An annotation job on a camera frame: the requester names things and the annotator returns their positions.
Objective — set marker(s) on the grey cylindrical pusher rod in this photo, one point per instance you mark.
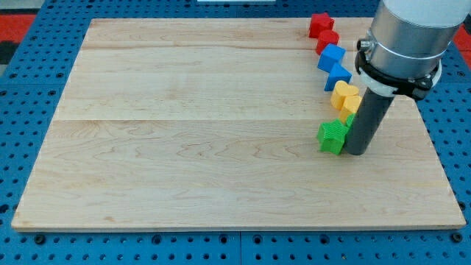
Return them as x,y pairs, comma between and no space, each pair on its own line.
369,115

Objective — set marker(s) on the light wooden board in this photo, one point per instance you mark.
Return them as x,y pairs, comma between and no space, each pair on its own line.
210,124

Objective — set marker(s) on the red star block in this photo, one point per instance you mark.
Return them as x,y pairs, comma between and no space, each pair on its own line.
320,22

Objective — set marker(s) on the green circle block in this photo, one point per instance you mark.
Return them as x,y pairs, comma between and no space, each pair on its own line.
350,119

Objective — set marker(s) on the yellow pentagon block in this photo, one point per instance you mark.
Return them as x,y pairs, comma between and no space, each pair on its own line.
350,106

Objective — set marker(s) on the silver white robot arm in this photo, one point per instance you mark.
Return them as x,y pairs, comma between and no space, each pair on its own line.
402,50

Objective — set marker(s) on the green star block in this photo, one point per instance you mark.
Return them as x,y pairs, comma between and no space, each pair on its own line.
331,136

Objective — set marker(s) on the yellow heart block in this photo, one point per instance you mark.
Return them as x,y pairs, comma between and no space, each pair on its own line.
341,91

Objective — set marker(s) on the blue triangle block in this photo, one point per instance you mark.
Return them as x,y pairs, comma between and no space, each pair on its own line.
337,73

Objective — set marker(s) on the blue cube block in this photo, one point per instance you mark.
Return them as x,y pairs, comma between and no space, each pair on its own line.
330,55

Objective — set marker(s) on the red cylinder block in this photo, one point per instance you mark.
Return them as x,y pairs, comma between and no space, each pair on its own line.
326,37

